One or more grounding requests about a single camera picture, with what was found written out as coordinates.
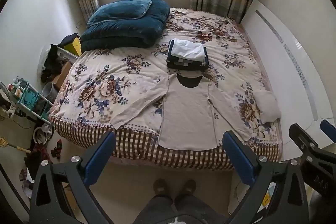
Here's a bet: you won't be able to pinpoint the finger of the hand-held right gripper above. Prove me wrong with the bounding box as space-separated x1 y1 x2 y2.
288 123 336 170
320 119 336 144

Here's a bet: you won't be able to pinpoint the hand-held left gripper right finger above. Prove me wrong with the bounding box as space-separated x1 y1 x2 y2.
222 131 309 224

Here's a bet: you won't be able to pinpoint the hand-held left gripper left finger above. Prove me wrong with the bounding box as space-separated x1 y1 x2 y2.
29 131 116 224

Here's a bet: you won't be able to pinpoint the beige long-sleeve shirt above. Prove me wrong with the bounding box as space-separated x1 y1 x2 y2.
110 73 253 152

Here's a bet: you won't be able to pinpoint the pile of black clothes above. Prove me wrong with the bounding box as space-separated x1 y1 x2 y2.
40 44 67 83

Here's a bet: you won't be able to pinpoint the stack of folded clothes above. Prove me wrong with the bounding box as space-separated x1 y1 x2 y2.
165 40 210 71

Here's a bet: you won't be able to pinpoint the white folded cloth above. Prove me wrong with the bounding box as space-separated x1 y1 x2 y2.
254 90 281 124

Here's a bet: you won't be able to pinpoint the person's right shoe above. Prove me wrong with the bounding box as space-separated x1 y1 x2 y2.
181 179 197 196

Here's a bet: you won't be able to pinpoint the person's shoe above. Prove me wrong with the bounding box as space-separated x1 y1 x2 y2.
153 178 169 197
181 179 197 196

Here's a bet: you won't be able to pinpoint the dark red clothing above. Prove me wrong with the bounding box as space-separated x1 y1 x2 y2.
24 142 51 180

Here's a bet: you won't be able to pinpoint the person's left shoe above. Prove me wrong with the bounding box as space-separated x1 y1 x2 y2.
153 178 169 197

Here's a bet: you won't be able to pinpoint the bed with floral cover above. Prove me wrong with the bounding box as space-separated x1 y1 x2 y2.
48 7 283 170

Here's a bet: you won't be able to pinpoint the white headboard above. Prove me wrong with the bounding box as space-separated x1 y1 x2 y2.
240 0 336 163

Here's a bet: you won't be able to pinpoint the person's dark grey pants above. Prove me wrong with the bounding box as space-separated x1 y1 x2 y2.
133 195 232 224

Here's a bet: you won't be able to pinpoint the grey bucket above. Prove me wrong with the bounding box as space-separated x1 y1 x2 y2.
42 82 58 100

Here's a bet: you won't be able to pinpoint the teal storage rack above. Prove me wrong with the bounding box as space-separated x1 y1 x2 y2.
10 76 53 125

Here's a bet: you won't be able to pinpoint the cardboard box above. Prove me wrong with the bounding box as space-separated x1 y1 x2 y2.
51 61 73 86

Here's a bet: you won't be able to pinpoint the white perforated basket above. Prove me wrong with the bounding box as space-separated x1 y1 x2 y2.
56 47 78 65

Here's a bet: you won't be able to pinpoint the yellow box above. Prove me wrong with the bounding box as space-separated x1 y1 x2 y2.
64 36 82 57

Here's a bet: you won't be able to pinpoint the white folded garment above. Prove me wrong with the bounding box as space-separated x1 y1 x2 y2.
172 38 207 62

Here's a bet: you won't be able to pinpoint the folded teal duvet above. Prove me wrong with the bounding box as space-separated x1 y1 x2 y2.
80 0 171 52

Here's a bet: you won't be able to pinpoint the teal velvet pillow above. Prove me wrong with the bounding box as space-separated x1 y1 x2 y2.
87 0 153 28

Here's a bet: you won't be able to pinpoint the white ring-shaped object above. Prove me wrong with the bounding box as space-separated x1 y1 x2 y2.
33 125 53 144

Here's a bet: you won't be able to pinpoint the yellow-handled duster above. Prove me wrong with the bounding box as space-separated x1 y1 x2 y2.
0 137 32 154

